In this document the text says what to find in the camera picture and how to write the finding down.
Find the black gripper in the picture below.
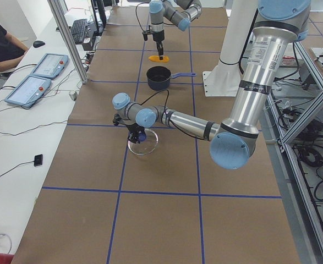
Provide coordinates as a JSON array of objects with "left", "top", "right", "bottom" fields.
[
  {"left": 142, "top": 25, "right": 165, "bottom": 60},
  {"left": 113, "top": 114, "right": 145, "bottom": 144}
]

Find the glass pot lid purple knob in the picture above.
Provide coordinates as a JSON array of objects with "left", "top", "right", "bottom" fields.
[{"left": 128, "top": 128, "right": 158, "bottom": 156}]

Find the yellow corn cob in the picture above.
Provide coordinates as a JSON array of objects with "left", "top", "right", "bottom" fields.
[{"left": 148, "top": 55, "right": 169, "bottom": 63}]

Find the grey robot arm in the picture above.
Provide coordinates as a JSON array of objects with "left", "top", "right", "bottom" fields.
[
  {"left": 112, "top": 1, "right": 311, "bottom": 169},
  {"left": 142, "top": 0, "right": 202, "bottom": 61}
]

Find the black keyboard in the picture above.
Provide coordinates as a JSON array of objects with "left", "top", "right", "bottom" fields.
[{"left": 70, "top": 19, "right": 87, "bottom": 44}]

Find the upper blue teach pendant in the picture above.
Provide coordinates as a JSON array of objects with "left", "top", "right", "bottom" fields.
[{"left": 31, "top": 53, "right": 69, "bottom": 80}]

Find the blue teach pendant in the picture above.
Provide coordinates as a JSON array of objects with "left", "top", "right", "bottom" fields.
[
  {"left": 31, "top": 53, "right": 69, "bottom": 80},
  {"left": 4, "top": 75, "right": 52, "bottom": 109}
]

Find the lower blue teach pendant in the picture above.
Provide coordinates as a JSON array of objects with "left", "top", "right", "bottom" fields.
[{"left": 4, "top": 75, "right": 52, "bottom": 109}]

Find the black computer mouse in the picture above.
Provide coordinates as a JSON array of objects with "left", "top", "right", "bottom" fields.
[{"left": 32, "top": 40, "right": 45, "bottom": 48}]

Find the person in black shirt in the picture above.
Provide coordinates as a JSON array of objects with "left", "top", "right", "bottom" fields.
[{"left": 0, "top": 24, "right": 29, "bottom": 72}]

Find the dark blue pot purple handle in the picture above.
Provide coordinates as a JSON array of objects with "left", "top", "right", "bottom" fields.
[{"left": 146, "top": 66, "right": 196, "bottom": 91}]

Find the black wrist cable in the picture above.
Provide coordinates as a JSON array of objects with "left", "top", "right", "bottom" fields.
[
  {"left": 135, "top": 2, "right": 152, "bottom": 36},
  {"left": 138, "top": 89, "right": 170, "bottom": 116}
]

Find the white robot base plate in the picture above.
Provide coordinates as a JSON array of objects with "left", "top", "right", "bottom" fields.
[{"left": 202, "top": 61, "right": 241, "bottom": 97}]

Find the aluminium frame post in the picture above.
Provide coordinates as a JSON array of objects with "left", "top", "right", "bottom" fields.
[{"left": 48, "top": 0, "right": 88, "bottom": 84}]

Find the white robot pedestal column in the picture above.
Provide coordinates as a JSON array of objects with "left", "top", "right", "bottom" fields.
[{"left": 219, "top": 0, "right": 258, "bottom": 67}]

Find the small black pad with cable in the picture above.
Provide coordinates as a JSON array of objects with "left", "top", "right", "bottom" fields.
[{"left": 0, "top": 154, "right": 43, "bottom": 178}]

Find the aluminium side frame rack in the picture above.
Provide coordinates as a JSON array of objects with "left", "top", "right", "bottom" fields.
[{"left": 249, "top": 16, "right": 323, "bottom": 264}]

